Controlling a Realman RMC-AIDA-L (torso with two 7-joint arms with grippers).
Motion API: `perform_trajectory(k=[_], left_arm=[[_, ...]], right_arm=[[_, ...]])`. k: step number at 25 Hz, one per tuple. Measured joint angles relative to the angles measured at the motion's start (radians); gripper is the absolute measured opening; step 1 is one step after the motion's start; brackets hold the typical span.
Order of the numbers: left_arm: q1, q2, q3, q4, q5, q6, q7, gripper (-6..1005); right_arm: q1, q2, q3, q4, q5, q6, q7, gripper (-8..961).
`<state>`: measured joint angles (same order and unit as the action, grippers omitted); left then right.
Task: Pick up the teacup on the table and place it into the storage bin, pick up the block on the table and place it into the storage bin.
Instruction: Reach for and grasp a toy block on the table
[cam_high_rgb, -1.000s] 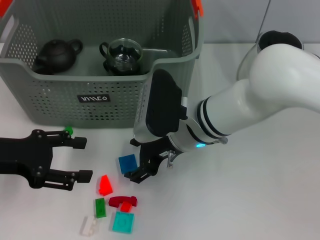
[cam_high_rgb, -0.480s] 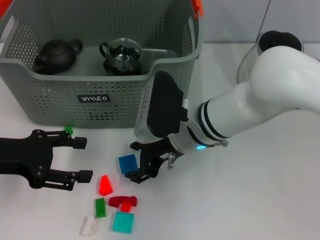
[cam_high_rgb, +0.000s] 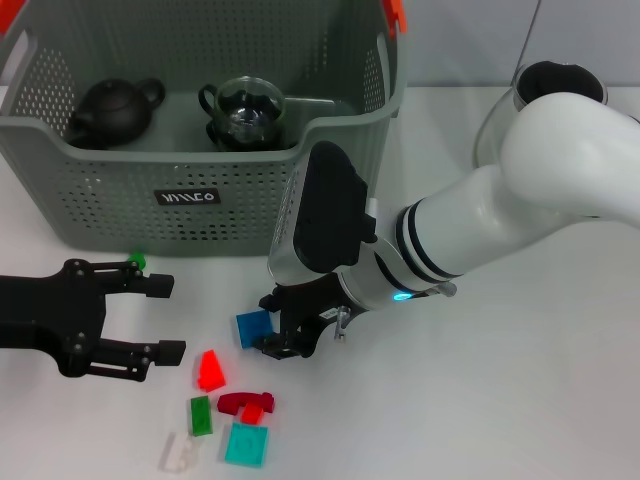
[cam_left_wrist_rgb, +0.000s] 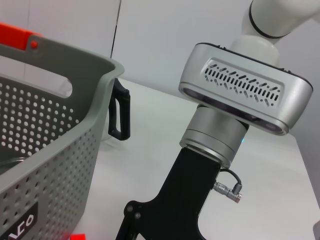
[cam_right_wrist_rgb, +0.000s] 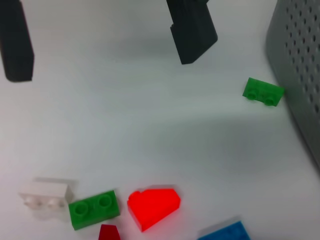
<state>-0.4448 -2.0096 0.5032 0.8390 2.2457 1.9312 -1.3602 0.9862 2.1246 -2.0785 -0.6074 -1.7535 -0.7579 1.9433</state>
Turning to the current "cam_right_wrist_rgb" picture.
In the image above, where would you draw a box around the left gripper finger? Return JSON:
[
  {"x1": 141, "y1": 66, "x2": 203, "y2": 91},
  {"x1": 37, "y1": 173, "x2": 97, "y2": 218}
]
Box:
[
  {"x1": 166, "y1": 0, "x2": 218, "y2": 65},
  {"x1": 0, "y1": 0, "x2": 35, "y2": 83}
]

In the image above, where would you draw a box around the green toy brick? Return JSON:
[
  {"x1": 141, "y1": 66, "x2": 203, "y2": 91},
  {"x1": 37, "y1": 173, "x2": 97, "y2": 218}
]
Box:
[
  {"x1": 67, "y1": 189, "x2": 121, "y2": 231},
  {"x1": 241, "y1": 77, "x2": 285, "y2": 107}
]

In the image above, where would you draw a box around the blue square plate block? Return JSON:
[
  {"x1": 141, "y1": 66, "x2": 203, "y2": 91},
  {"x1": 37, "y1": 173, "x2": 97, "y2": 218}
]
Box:
[{"x1": 196, "y1": 219, "x2": 251, "y2": 240}]

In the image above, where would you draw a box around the dark red arch block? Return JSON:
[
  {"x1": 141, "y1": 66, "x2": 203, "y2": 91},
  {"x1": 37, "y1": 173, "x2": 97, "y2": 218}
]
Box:
[{"x1": 98, "y1": 224, "x2": 121, "y2": 240}]

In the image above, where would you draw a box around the grey perforated plastic storage bin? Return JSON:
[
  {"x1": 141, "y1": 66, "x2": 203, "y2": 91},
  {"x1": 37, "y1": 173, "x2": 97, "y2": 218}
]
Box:
[{"x1": 264, "y1": 0, "x2": 320, "y2": 173}]

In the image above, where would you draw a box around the bright red curved block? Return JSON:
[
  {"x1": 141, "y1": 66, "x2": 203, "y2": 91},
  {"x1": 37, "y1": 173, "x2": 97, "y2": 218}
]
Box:
[{"x1": 126, "y1": 187, "x2": 181, "y2": 233}]

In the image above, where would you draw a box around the white toy brick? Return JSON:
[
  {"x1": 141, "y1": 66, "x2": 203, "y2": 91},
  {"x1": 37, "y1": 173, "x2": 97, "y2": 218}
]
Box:
[{"x1": 18, "y1": 177, "x2": 76, "y2": 221}]

